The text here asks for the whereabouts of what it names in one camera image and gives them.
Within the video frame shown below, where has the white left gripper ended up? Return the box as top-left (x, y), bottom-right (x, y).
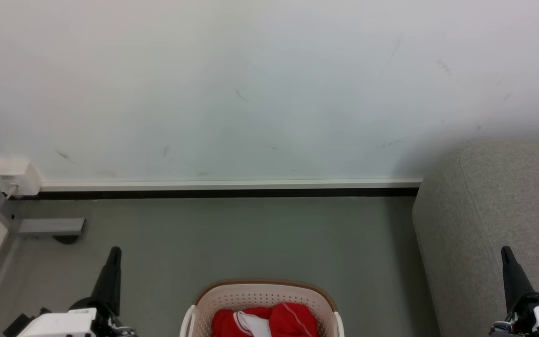
top-left (17, 247), bottom-right (137, 337)

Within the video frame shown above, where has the grey fabric sofa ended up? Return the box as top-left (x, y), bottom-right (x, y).
top-left (412, 138), bottom-right (539, 337)

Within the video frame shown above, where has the grey metal door stop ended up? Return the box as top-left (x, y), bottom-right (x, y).
top-left (18, 218), bottom-right (86, 235)

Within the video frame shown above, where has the cream perforated laundry basket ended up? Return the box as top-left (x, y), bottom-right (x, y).
top-left (180, 279), bottom-right (345, 337)

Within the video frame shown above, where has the white wall outlet box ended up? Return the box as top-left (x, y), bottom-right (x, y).
top-left (0, 158), bottom-right (42, 197)

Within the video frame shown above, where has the white wall trunking strip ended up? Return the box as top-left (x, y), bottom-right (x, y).
top-left (40, 178), bottom-right (422, 191)

